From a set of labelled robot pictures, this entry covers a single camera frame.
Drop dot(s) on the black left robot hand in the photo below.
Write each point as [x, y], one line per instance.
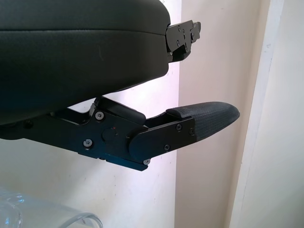
[71, 59]

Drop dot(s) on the clear plastic cup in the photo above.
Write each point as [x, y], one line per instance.
[47, 213]

